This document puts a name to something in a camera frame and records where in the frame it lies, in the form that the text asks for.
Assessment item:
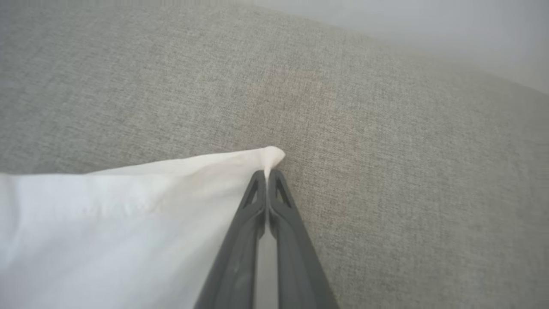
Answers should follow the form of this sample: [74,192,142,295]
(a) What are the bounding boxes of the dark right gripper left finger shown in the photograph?
[193,170,268,309]

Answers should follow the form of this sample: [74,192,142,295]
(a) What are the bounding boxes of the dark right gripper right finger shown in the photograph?
[268,170,340,309]

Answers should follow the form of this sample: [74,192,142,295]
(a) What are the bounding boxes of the red and white basketball jersey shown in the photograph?
[0,146,286,309]

